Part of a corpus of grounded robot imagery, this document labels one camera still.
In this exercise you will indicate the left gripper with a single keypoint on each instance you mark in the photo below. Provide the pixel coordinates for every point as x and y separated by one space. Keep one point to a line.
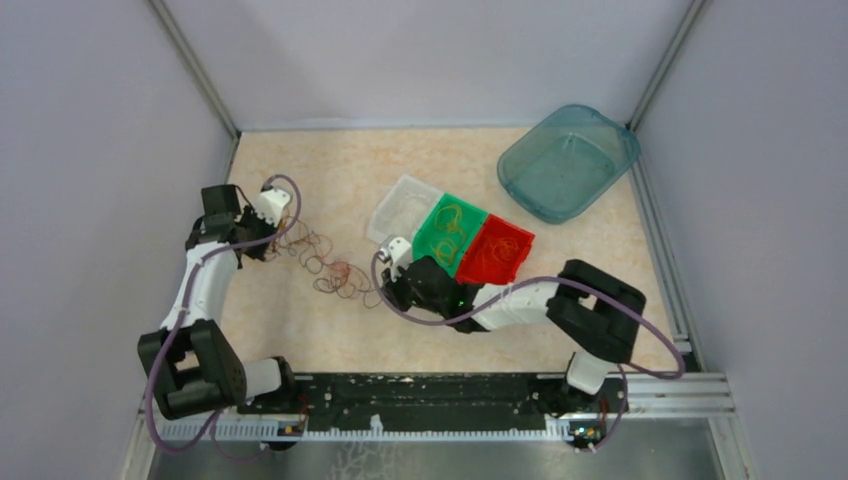
247 214

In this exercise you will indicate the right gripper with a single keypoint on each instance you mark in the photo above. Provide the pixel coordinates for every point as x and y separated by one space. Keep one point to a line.
392 290

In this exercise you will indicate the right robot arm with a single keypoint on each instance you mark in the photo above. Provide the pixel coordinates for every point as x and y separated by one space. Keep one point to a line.
596 310

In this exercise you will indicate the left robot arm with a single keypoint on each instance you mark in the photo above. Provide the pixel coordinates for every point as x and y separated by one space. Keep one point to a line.
191 367

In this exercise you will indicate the green plastic bin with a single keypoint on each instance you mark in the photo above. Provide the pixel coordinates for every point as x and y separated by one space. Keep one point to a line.
448 232

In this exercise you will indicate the white plastic bin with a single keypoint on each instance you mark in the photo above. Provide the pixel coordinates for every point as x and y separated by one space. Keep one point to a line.
403 210

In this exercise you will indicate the red plastic bin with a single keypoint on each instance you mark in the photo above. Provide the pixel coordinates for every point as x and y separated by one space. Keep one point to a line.
496 253

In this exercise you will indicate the teal transparent tub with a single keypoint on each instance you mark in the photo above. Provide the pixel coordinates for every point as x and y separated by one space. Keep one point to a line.
562 165

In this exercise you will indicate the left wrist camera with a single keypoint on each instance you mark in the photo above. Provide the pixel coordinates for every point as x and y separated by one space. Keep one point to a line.
271 204

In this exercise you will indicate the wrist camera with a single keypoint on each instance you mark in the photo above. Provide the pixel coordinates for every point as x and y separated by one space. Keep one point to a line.
396 253
271 204

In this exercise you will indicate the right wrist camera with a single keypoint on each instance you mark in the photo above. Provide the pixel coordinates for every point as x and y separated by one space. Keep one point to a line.
396 253

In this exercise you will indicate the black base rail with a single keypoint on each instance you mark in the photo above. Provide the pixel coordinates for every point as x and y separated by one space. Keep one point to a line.
487 402

